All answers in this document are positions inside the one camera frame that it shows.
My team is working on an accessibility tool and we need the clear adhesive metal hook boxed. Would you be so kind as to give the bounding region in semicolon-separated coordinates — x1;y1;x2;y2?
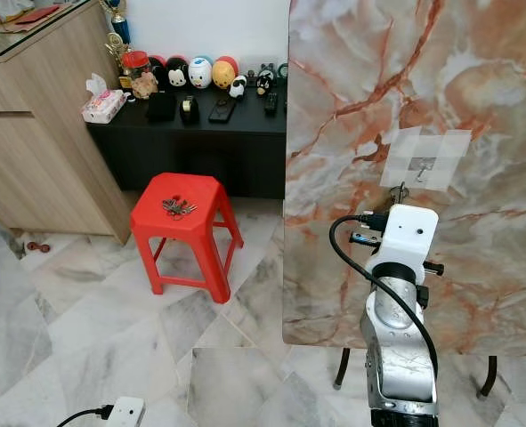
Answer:
384;126;473;193

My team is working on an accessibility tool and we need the marble pattern folding table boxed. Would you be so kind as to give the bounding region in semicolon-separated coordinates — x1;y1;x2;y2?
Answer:
280;0;526;400

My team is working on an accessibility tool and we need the black remote control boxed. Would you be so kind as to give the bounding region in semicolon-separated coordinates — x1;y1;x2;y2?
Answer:
263;88;280;116

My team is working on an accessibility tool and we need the small black white figure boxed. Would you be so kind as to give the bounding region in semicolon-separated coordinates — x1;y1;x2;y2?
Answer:
253;63;278;98

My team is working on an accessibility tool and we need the black low console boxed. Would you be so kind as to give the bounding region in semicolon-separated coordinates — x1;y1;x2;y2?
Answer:
85;82;291;202

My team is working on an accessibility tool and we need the red plastic stool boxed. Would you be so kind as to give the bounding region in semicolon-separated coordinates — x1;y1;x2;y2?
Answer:
129;173;245;306

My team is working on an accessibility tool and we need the small panda figure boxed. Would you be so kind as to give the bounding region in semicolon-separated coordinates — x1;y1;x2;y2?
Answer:
228;75;249;100

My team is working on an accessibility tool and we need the yellow bear plush toy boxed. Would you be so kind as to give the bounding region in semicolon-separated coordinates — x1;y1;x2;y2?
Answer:
211;55;240;91

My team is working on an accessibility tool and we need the black tape dispenser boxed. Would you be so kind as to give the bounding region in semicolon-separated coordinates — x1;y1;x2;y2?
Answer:
180;95;203;125

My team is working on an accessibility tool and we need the white blue duck plush toy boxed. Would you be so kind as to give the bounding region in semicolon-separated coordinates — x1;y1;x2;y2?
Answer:
187;55;215;91

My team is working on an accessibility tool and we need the brown paper envelope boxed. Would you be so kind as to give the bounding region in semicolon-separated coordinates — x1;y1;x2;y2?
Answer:
8;2;70;33

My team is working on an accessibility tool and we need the white porcelain figurine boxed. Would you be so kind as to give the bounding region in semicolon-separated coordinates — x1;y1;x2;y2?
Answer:
0;0;33;24

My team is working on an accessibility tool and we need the black wallet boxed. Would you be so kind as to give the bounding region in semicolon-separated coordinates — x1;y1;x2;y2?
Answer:
146;91;178;124

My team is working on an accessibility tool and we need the black mouse plush toy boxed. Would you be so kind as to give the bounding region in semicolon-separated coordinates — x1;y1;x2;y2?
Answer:
162;56;191;91

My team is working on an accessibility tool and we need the pink white tissue pack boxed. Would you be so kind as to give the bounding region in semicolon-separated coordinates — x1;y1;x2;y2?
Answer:
81;72;129;126

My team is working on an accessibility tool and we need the red envelope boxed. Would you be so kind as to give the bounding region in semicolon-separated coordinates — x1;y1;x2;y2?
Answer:
21;4;64;24

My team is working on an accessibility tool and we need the glass jar with red lid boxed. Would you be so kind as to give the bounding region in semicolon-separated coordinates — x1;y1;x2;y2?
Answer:
122;50;158;100

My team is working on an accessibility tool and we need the tall blue gold trophy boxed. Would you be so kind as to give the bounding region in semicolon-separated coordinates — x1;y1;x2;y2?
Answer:
103;0;133;46

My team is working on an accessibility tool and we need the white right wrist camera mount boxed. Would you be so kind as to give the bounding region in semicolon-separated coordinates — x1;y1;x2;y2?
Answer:
367;203;441;285

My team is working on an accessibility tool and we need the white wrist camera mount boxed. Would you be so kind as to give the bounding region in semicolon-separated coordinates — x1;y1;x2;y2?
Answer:
104;397;147;427
367;203;441;285

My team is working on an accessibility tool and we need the black phone with ring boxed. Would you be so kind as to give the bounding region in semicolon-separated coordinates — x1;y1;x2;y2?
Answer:
208;94;238;125

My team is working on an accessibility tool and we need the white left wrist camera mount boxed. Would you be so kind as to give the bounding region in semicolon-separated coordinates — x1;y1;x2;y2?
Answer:
104;397;147;427

